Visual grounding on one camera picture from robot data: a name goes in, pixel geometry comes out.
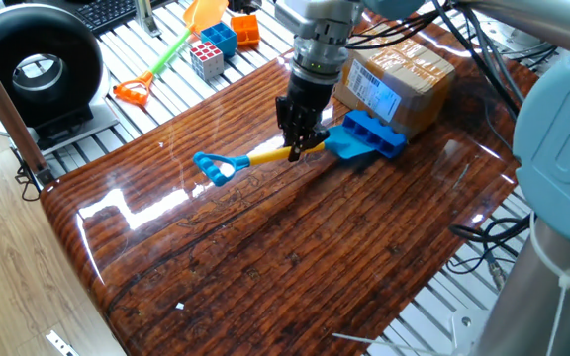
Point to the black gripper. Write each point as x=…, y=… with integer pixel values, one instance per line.
x=310, y=96

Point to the blue yellow toy shovel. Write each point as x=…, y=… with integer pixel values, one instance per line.
x=270, y=156

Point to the long blue building block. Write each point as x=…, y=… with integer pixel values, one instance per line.
x=374, y=133

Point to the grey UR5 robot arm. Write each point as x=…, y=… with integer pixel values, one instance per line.
x=557, y=148

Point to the orange green toy shovel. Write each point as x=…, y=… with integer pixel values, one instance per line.
x=166, y=54

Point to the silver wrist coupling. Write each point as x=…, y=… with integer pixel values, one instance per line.
x=317, y=57

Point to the orange square building block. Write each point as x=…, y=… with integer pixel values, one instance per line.
x=245, y=29

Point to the Rubik's cube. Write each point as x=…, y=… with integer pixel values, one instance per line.
x=207, y=60

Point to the wood grain table mat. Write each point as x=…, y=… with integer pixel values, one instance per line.
x=290, y=247

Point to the blue plastic tray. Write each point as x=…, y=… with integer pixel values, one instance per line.
x=219, y=38

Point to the taped cardboard box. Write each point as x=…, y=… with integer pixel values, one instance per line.
x=413, y=74

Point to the grey metal stand plate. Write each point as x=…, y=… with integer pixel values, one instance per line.
x=97, y=123

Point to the black keyboard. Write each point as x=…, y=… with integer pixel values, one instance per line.
x=107, y=12

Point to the brown wooden pole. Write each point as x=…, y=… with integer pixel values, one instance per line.
x=3, y=109

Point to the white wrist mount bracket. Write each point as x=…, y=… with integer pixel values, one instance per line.
x=314, y=15

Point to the silver aluminium post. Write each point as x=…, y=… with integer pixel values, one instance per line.
x=145, y=17

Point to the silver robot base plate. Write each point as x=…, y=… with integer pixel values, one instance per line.
x=468, y=336

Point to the white metal bracket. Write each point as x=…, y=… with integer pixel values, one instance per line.
x=62, y=343

